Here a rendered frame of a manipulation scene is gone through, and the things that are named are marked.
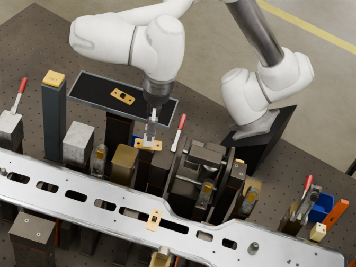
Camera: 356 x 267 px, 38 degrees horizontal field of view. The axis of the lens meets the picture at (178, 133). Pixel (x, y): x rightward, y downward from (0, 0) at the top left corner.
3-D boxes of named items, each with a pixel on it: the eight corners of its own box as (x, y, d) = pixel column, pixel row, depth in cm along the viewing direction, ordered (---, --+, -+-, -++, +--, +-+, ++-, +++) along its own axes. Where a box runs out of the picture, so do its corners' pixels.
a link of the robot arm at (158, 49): (182, 61, 140) (134, 51, 139) (192, 12, 128) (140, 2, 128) (177, 87, 132) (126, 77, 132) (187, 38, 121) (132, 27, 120)
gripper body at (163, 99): (144, 73, 142) (141, 97, 149) (142, 95, 137) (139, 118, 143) (171, 77, 143) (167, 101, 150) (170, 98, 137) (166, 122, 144)
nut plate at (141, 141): (133, 148, 156) (134, 145, 155) (134, 138, 159) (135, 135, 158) (161, 151, 157) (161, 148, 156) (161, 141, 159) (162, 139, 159)
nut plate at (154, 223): (156, 232, 169) (156, 230, 168) (144, 229, 169) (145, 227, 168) (162, 211, 174) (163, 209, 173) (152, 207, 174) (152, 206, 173)
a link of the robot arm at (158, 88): (141, 79, 132) (139, 96, 137) (176, 83, 133) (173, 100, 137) (144, 56, 138) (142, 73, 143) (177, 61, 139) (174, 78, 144)
